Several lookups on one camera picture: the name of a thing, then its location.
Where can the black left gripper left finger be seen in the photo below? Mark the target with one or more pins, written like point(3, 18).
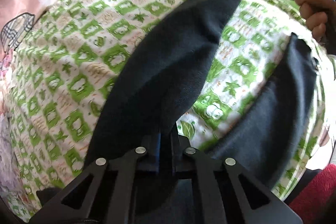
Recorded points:
point(102, 193)

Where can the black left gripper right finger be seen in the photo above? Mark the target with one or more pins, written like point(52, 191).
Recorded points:
point(224, 192)

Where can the dark navy pants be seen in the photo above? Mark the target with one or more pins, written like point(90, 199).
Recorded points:
point(163, 78)

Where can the person's right hand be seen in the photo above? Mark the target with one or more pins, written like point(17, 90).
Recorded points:
point(317, 14)

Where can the red fleece garment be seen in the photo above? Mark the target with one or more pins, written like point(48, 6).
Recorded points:
point(313, 198)

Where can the crumpled floral pastel cloth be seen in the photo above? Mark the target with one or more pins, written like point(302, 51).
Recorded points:
point(9, 169)

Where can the green white patterned quilt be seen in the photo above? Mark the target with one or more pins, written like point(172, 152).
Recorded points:
point(65, 67)

